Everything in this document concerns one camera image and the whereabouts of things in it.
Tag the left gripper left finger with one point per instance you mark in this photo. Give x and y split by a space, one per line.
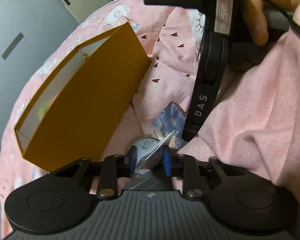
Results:
114 167

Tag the orange cardboard box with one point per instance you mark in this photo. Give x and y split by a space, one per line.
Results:
77 108

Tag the pink printed bed quilt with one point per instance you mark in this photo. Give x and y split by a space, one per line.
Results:
170 37

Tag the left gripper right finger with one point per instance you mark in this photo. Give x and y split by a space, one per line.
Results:
185 167

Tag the pink sleeve clothing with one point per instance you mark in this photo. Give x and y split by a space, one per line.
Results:
257 123

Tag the wall switch panel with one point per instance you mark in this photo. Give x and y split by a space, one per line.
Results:
12 46

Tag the blue floral card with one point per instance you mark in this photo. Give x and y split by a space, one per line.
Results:
169 125

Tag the round silver tin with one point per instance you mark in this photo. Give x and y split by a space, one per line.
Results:
149 154

